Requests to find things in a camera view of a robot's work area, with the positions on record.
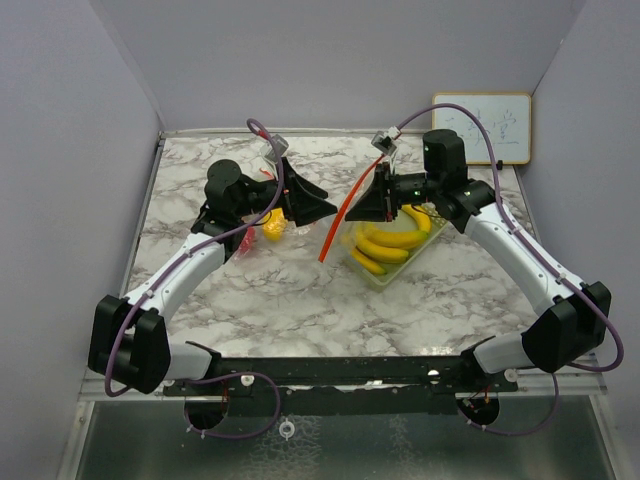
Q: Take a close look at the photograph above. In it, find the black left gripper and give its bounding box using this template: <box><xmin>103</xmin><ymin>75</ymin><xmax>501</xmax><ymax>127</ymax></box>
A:
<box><xmin>234</xmin><ymin>157</ymin><xmax>338</xmax><ymax>226</ymax></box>

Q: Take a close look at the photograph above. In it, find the red toy apple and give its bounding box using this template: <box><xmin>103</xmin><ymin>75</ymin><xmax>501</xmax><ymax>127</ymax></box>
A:
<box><xmin>236</xmin><ymin>227</ymin><xmax>256</xmax><ymax>256</ymax></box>

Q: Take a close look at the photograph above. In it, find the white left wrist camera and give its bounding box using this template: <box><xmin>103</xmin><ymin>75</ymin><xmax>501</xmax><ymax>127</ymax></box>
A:
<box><xmin>261</xmin><ymin>134</ymin><xmax>289</xmax><ymax>164</ymax></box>

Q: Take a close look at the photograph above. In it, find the clear orange-zip bag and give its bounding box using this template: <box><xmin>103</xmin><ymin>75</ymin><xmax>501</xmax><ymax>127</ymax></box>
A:
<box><xmin>232</xmin><ymin>167</ymin><xmax>321</xmax><ymax>261</ymax></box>
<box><xmin>317</xmin><ymin>154</ymin><xmax>399</xmax><ymax>263</ymax></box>

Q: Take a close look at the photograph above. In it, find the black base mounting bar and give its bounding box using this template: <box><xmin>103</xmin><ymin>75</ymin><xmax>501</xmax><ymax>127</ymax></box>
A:
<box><xmin>163</xmin><ymin>354</ymin><xmax>517</xmax><ymax>417</ymax></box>

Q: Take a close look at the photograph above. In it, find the yellow toy banana bunch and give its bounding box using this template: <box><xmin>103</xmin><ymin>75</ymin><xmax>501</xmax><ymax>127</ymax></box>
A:
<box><xmin>341</xmin><ymin>205</ymin><xmax>432</xmax><ymax>277</ymax></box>

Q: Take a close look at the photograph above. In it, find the pale green perforated basket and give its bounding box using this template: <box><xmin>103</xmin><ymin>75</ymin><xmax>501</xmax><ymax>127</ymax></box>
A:
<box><xmin>339</xmin><ymin>205</ymin><xmax>450</xmax><ymax>291</ymax></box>

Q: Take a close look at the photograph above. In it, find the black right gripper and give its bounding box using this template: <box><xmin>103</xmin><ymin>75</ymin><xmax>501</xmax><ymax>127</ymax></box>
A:
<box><xmin>346</xmin><ymin>162</ymin><xmax>441</xmax><ymax>223</ymax></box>

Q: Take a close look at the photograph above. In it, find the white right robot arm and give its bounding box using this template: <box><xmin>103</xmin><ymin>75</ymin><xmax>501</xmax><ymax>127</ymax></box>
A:
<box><xmin>345</xmin><ymin>129</ymin><xmax>611</xmax><ymax>391</ymax></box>

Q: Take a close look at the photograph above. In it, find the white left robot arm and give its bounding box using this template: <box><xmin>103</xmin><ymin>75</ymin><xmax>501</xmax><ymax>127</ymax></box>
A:
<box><xmin>88</xmin><ymin>159</ymin><xmax>337</xmax><ymax>395</ymax></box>

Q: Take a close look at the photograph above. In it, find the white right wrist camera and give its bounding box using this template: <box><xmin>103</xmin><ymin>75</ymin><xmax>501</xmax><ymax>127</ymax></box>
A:
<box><xmin>371</xmin><ymin>127</ymin><xmax>401</xmax><ymax>157</ymax></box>

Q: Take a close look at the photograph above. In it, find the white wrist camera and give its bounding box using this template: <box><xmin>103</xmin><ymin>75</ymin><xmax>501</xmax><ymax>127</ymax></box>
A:
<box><xmin>371</xmin><ymin>127</ymin><xmax>401</xmax><ymax>157</ymax></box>
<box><xmin>261</xmin><ymin>134</ymin><xmax>289</xmax><ymax>164</ymax></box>

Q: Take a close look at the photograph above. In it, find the small whiteboard with wooden frame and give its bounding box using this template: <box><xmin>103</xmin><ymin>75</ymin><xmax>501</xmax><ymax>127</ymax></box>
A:
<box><xmin>431</xmin><ymin>91</ymin><xmax>533</xmax><ymax>167</ymax></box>

